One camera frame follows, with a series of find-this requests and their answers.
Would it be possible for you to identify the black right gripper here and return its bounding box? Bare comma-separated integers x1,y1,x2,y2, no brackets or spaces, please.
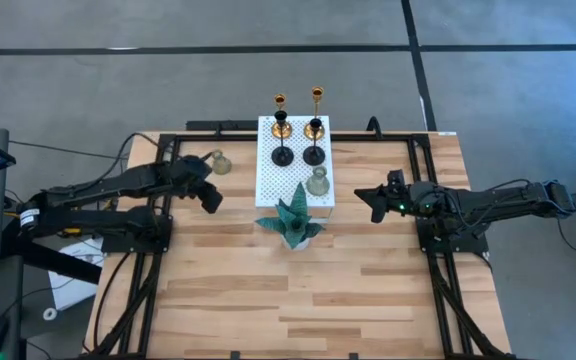
353,181,445,225

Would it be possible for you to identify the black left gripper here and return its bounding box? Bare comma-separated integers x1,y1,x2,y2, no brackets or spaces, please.
164,168,225,215

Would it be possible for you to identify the green ribbed glass candle holder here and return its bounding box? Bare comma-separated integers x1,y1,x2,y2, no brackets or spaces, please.
209,148,233,176
305,165,331,198

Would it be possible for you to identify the black metal candlestick holder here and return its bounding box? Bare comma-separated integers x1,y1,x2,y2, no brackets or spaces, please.
302,117,327,167
270,110,295,168

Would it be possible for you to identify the tall gold candlestick holder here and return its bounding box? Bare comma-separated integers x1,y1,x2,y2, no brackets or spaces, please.
303,86,326,142

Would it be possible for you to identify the short gold candlestick holder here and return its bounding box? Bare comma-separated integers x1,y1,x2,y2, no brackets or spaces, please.
270,93,294,140

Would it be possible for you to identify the white perforated metal shelf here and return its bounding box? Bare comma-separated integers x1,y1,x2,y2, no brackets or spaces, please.
255,115,337,210

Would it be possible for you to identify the black flat bar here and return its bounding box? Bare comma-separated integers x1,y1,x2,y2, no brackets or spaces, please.
185,119,260,133

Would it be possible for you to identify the white round plant pot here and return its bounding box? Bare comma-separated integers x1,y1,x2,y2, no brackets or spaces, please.
280,234,312,252

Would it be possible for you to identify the green snake plant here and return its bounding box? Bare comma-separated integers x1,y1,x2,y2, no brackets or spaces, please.
254,181,326,250

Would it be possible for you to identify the white paper sheet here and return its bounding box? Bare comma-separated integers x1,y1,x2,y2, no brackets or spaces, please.
47,237,107,312

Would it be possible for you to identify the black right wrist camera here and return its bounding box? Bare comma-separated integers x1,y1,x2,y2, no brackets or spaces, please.
386,168,406,189

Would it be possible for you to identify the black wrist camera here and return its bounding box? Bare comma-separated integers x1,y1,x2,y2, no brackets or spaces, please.
182,153,213,175
386,168,406,189

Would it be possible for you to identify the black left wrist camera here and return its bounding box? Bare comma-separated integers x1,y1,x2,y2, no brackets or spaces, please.
182,153,213,175

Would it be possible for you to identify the black metal table frame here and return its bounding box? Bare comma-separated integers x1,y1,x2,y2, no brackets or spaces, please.
85,130,512,360

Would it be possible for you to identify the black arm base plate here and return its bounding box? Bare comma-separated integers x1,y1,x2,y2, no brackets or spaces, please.
100,213,174,255
415,218,490,255

